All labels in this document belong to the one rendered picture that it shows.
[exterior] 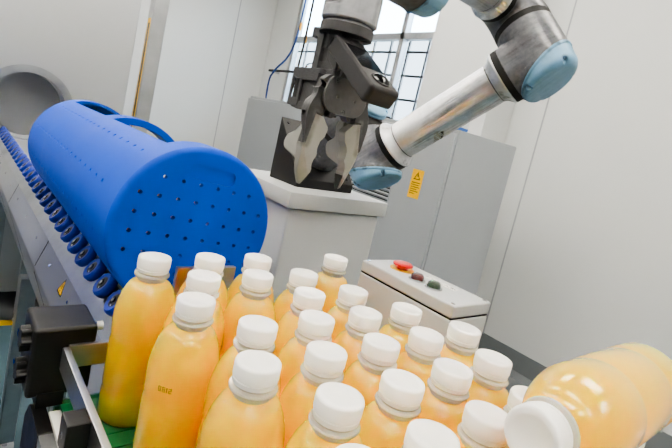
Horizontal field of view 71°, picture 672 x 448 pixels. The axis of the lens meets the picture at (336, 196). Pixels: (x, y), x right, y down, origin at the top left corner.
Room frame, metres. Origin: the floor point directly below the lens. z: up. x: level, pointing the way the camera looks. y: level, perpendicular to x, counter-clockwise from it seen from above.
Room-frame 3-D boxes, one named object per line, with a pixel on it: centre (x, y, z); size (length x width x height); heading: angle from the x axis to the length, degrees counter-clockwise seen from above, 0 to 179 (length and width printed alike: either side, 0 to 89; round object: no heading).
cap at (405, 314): (0.59, -0.12, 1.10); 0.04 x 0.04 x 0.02
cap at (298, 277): (0.63, 0.02, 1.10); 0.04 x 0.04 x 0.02
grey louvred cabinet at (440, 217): (3.24, 0.00, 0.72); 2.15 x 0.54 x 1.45; 39
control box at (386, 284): (0.77, -0.17, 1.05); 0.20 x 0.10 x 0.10; 41
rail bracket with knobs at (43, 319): (0.57, 0.30, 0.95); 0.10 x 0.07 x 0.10; 131
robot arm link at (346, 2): (0.65, 0.04, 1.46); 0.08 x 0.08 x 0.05
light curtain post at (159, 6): (2.08, 0.91, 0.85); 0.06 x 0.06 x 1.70; 41
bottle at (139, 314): (0.56, 0.20, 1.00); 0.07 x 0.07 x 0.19
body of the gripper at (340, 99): (0.65, 0.04, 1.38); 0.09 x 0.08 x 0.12; 41
